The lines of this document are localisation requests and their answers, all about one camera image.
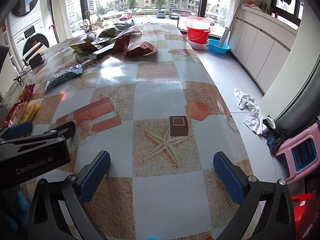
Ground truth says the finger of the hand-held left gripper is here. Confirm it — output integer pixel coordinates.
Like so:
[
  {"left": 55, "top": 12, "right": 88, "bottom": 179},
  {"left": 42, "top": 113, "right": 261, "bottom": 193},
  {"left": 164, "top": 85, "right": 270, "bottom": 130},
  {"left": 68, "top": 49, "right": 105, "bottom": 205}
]
[
  {"left": 0, "top": 121, "right": 33, "bottom": 141},
  {"left": 0, "top": 121, "right": 76, "bottom": 147}
]

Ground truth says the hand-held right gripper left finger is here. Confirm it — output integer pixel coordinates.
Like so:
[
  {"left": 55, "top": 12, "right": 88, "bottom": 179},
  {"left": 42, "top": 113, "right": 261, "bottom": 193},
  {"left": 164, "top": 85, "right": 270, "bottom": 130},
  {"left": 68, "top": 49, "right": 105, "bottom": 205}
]
[{"left": 28, "top": 151, "right": 111, "bottom": 240}]

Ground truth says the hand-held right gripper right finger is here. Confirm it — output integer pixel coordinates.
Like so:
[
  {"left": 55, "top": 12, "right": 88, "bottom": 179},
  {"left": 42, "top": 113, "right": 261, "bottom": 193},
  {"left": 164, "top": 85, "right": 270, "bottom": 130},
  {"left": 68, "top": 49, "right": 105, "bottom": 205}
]
[{"left": 213, "top": 151, "right": 296, "bottom": 240}]

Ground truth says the red white snack packet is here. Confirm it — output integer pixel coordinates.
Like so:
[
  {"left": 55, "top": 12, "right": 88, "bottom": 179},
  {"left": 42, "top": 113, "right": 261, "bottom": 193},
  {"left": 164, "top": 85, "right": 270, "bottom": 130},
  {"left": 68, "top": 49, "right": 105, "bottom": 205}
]
[{"left": 3, "top": 102, "right": 25, "bottom": 128}]

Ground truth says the yellow snack packet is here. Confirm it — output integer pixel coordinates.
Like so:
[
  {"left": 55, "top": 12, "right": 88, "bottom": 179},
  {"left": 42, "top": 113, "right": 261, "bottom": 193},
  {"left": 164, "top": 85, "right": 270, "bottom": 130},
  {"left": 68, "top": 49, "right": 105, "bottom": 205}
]
[{"left": 19, "top": 99, "right": 42, "bottom": 123}]

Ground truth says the red printed snack packet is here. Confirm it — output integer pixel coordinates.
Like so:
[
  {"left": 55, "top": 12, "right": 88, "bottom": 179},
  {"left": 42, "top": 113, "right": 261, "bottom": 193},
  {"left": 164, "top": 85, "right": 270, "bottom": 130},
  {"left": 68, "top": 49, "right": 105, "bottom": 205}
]
[{"left": 19, "top": 84, "right": 36, "bottom": 103}]

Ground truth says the person's left hand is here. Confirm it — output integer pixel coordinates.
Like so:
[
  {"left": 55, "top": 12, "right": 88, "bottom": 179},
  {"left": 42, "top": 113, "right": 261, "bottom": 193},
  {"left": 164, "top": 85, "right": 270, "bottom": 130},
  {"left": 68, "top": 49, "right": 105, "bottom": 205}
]
[{"left": 10, "top": 190, "right": 30, "bottom": 222}]

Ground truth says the teal snack packet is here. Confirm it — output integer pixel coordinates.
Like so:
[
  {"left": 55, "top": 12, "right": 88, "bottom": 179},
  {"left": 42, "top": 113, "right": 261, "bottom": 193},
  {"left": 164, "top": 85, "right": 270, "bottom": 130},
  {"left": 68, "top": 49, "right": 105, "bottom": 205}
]
[{"left": 45, "top": 64, "right": 83, "bottom": 91}]

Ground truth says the dark cloth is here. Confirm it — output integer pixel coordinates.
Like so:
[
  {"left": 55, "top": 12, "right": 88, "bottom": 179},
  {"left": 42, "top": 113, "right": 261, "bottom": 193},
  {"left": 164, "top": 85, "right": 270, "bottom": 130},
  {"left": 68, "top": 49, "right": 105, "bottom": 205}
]
[{"left": 262, "top": 115, "right": 287, "bottom": 155}]

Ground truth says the pink stool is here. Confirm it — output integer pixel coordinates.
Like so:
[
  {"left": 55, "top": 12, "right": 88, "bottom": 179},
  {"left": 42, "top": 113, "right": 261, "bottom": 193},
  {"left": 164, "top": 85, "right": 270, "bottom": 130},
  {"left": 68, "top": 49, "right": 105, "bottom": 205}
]
[{"left": 275, "top": 124, "right": 320, "bottom": 185}]

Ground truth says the striped cloth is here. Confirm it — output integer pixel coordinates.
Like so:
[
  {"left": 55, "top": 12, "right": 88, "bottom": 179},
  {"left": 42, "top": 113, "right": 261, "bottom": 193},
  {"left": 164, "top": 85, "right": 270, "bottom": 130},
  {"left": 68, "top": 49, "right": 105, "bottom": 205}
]
[{"left": 244, "top": 107, "right": 268, "bottom": 135}]

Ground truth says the black power adapter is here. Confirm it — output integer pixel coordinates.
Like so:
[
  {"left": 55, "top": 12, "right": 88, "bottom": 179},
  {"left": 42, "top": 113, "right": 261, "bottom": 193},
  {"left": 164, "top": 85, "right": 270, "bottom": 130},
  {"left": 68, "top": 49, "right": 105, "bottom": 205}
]
[{"left": 28, "top": 53, "right": 44, "bottom": 68}]

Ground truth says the red plastic stool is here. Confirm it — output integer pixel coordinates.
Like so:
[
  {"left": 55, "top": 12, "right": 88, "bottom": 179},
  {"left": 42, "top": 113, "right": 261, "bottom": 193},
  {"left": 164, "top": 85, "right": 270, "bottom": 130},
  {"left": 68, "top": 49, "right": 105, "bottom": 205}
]
[{"left": 290, "top": 191, "right": 319, "bottom": 240}]

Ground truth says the pile of snack packets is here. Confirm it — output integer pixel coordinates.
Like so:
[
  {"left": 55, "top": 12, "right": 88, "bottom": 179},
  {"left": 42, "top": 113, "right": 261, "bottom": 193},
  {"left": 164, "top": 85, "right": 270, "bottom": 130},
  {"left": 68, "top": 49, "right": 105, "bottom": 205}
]
[{"left": 69, "top": 24, "right": 142, "bottom": 67}]

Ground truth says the white washing machine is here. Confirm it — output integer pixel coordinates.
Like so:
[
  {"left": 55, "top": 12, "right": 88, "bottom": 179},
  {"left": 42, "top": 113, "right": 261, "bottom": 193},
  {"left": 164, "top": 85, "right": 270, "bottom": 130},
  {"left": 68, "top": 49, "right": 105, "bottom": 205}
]
[{"left": 10, "top": 24, "right": 59, "bottom": 65}]

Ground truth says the brown red snack packet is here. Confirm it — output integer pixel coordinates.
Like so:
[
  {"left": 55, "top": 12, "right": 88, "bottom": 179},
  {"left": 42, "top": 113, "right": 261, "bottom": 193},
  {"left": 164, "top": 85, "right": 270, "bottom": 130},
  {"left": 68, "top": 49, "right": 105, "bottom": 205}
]
[{"left": 111, "top": 34, "right": 132, "bottom": 55}]

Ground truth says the dark red snack packet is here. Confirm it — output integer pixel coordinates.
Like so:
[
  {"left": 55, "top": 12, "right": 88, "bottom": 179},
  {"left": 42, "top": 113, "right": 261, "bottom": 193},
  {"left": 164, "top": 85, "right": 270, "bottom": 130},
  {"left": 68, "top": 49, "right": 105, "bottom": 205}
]
[{"left": 124, "top": 42, "right": 158, "bottom": 57}]

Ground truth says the white dryer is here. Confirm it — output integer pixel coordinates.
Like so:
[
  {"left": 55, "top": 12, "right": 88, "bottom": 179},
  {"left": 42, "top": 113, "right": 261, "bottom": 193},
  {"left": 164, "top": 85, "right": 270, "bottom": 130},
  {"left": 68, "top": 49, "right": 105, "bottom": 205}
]
[{"left": 5, "top": 0, "right": 54, "bottom": 34}]

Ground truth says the blue basin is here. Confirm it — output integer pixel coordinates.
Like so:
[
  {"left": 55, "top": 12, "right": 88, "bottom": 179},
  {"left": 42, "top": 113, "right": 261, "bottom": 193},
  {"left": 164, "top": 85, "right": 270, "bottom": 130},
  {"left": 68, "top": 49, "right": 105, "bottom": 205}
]
[{"left": 207, "top": 39, "right": 230, "bottom": 55}]

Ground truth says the white basin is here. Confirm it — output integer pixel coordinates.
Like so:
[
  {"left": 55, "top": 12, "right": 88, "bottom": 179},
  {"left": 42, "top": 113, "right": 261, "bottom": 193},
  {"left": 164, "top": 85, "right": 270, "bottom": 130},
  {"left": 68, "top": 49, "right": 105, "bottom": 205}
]
[{"left": 186, "top": 37, "right": 209, "bottom": 50}]

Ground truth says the white cabinet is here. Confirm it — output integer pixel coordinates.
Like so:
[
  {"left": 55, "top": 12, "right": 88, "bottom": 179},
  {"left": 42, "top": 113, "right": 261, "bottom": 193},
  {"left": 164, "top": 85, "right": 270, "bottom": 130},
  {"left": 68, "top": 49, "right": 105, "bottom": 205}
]
[{"left": 229, "top": 5, "right": 300, "bottom": 93}]

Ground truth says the grey patterned board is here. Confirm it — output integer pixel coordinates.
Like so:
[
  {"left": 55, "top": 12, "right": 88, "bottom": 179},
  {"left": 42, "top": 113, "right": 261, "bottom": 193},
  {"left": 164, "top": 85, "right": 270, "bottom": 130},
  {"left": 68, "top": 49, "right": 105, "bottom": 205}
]
[{"left": 218, "top": 26, "right": 230, "bottom": 48}]

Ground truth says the red bucket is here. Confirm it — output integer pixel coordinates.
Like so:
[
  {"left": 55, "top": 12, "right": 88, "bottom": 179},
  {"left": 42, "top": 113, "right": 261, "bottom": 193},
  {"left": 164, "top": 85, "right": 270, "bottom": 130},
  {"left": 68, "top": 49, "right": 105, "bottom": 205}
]
[{"left": 187, "top": 27, "right": 212, "bottom": 43}]

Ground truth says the pink basin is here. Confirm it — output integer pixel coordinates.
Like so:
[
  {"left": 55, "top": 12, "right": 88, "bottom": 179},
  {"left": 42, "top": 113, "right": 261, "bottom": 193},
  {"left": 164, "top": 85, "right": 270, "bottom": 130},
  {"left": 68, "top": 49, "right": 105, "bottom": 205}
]
[{"left": 184, "top": 16, "right": 212, "bottom": 30}]

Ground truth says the green plant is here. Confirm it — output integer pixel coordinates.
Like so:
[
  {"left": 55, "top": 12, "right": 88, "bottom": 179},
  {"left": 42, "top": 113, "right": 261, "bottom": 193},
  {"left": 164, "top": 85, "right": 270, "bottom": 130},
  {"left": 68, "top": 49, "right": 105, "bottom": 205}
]
[{"left": 259, "top": 1, "right": 274, "bottom": 14}]

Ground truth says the red white cloth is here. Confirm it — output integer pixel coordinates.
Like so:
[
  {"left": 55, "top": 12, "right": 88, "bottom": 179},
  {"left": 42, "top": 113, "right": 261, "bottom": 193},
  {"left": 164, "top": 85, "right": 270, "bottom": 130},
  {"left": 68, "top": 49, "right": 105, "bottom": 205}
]
[{"left": 241, "top": 1, "right": 262, "bottom": 10}]

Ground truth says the black cable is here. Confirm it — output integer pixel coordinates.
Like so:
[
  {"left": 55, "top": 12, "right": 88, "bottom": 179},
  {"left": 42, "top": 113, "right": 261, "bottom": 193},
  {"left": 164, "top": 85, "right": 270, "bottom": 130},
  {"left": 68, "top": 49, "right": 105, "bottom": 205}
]
[{"left": 14, "top": 62, "right": 33, "bottom": 83}]

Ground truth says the mop handle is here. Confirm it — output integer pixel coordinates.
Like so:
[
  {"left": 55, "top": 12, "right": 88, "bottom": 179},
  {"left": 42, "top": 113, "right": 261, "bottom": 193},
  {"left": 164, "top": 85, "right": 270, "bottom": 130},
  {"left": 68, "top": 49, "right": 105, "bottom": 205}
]
[{"left": 49, "top": 17, "right": 60, "bottom": 43}]

